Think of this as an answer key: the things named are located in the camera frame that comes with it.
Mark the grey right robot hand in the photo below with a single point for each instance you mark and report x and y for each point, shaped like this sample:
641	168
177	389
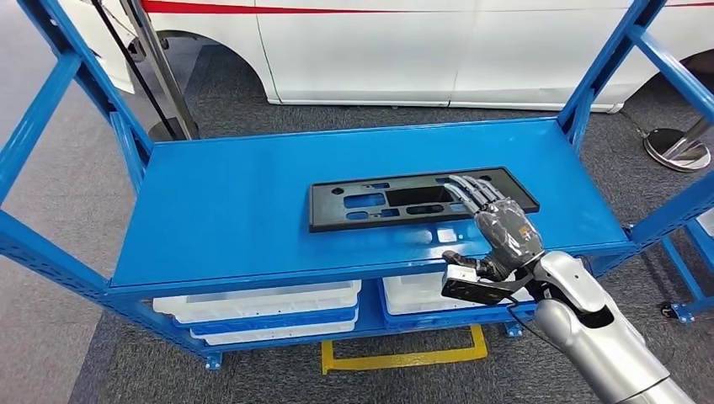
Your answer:
507	234

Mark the black plastic plate part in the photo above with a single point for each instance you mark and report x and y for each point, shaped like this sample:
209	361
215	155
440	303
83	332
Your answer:
329	214

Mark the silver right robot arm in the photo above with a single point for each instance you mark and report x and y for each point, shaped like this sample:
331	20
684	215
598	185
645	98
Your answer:
591	334

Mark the blue metal shelf rack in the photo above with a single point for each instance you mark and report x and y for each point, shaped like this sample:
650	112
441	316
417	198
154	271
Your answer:
223	212

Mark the white plastic bin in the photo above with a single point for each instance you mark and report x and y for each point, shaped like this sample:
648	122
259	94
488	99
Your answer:
708	223
251	306
418	309
413	287
268	335

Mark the metal stanchion with round base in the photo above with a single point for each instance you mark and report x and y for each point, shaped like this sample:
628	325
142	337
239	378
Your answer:
675	150

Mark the small blue wheeled rack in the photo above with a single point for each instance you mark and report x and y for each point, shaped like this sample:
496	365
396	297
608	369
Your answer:
697	308

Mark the white car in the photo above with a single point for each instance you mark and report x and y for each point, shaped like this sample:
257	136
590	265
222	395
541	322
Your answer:
362	56

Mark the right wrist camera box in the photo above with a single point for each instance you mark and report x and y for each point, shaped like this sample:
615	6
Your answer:
460	276

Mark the slanted metal stand post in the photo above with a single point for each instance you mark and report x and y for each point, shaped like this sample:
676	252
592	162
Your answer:
160	67

